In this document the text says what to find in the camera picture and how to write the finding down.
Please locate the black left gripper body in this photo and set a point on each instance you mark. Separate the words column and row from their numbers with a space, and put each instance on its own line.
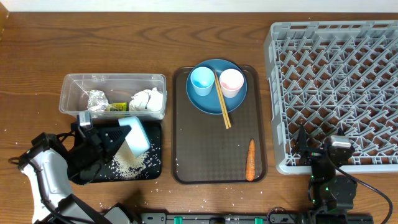
column 86, row 155

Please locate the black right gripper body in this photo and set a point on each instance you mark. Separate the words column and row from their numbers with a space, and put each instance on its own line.
column 315, row 154

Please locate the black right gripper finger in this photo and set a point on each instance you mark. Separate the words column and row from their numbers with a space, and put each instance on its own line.
column 340, row 132
column 301, row 147

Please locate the silver yellow snack wrapper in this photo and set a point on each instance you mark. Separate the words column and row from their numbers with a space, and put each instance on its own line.
column 98, row 103

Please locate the light blue rice bowl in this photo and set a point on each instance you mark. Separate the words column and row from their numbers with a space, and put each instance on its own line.
column 136, row 139

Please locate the white napkin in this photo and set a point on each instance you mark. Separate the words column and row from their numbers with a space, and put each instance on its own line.
column 148, row 100

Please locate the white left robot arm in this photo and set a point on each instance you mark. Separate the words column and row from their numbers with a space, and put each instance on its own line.
column 54, row 160

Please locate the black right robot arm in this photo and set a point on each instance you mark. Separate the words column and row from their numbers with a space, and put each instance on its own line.
column 332, row 195

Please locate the black waste tray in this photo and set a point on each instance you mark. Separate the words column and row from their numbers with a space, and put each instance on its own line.
column 100, row 171

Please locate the grey dishwasher rack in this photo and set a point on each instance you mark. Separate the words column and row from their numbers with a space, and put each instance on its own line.
column 325, row 76

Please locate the clear plastic waste bin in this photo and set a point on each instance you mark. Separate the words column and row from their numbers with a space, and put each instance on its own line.
column 118, row 88

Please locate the spilled rice pile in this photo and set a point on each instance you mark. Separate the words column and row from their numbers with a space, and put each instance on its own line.
column 126, row 166

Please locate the orange carrot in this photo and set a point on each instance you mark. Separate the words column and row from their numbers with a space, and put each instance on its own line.
column 250, row 161

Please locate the brown serving tray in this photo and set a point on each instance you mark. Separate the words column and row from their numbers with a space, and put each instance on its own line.
column 203, row 150

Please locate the pink cup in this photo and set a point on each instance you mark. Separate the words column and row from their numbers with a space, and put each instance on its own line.
column 231, row 81

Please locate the wooden chopstick right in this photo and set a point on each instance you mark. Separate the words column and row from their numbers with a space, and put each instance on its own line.
column 224, row 105

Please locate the dark blue plate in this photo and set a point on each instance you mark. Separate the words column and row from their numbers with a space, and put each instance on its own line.
column 210, row 103

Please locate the light blue cup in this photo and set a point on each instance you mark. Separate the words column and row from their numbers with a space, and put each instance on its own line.
column 202, row 79

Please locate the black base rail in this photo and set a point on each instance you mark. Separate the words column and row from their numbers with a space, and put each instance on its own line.
column 273, row 218

